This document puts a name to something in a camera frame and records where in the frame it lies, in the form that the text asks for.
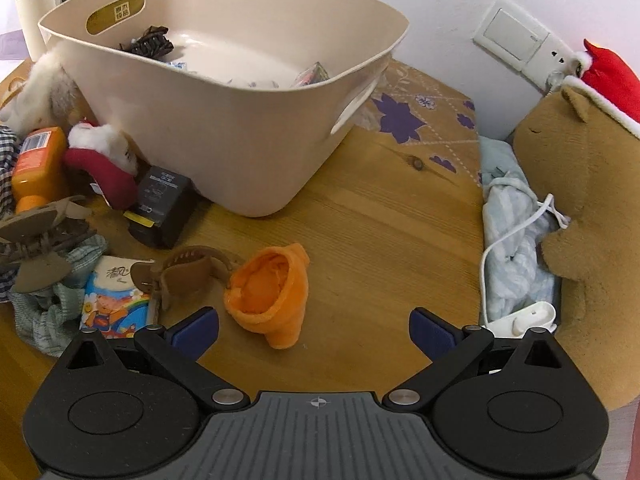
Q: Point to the flat brown hair claw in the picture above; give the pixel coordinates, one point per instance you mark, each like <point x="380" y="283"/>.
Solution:
<point x="30" y="240"/>

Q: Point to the white wall socket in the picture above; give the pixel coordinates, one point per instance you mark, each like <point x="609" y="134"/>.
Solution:
<point x="555" y="62"/>

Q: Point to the white wall switch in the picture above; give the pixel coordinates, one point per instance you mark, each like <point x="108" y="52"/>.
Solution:
<point x="510" y="35"/>

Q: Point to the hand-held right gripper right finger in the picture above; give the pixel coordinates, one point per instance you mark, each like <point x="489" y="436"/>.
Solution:
<point x="427" y="332"/>

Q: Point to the beige plastic storage basket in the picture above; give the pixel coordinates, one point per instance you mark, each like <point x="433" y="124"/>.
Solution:
<point x="225" y="125"/>

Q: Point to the beige thermos bottle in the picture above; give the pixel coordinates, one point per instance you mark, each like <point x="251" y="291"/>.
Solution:
<point x="32" y="0"/>

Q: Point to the black box with yellow label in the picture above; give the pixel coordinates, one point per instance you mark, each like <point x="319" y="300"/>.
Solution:
<point x="162" y="205"/>

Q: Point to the green plaid scrunchie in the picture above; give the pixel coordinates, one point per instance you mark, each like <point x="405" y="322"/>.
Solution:
<point x="45" y="320"/>

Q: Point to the orange plastic bottle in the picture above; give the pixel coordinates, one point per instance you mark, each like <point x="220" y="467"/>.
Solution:
<point x="37" y="160"/>

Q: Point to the blue checked cloth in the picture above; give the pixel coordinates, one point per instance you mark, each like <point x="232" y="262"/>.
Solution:
<point x="6" y="160"/>

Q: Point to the white charger device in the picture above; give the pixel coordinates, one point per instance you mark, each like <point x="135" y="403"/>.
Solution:
<point x="525" y="317"/>

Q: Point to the white fluffy plush toy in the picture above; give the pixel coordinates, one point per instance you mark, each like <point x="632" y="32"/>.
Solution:
<point x="45" y="90"/>

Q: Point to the brown capybara plush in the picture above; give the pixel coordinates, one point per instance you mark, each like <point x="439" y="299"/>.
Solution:
<point x="580" y="170"/>

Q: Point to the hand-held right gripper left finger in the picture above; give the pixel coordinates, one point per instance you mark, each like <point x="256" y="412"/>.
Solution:
<point x="197" y="332"/>

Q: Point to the light blue cloth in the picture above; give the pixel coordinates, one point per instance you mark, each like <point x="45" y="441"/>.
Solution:
<point x="505" y="210"/>

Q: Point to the red and white plush toy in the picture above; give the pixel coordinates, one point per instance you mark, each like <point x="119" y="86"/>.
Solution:
<point x="107" y="170"/>

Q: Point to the cartoon print tissue pack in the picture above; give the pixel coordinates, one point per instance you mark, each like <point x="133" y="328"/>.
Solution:
<point x="115" y="300"/>

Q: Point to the lilac cloth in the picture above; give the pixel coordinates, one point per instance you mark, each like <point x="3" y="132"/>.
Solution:
<point x="10" y="45"/>

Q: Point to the small pink packet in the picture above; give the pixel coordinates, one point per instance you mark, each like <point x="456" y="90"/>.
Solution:
<point x="312" y="76"/>

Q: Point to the dark brown hair claw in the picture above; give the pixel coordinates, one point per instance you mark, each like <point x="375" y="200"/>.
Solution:
<point x="147" y="45"/>

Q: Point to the red plush hat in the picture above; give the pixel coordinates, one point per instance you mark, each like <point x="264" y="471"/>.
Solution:
<point x="612" y="77"/>

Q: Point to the brown suede hair claw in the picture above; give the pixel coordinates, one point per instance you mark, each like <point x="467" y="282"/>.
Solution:
<point x="185" y="270"/>

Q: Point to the small blue white packet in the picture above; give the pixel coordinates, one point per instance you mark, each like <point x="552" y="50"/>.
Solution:
<point x="177" y="66"/>

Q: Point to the floral print table mat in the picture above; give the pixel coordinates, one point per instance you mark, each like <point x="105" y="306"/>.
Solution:
<point x="415" y="110"/>

